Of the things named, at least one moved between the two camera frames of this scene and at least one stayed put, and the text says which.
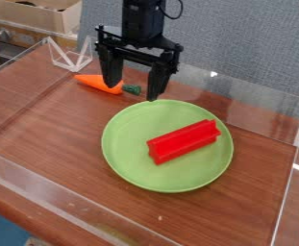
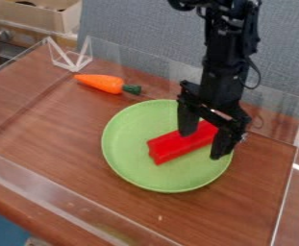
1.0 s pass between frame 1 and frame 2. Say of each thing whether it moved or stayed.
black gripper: moved
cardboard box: stayed
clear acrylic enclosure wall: stayed
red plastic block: stayed
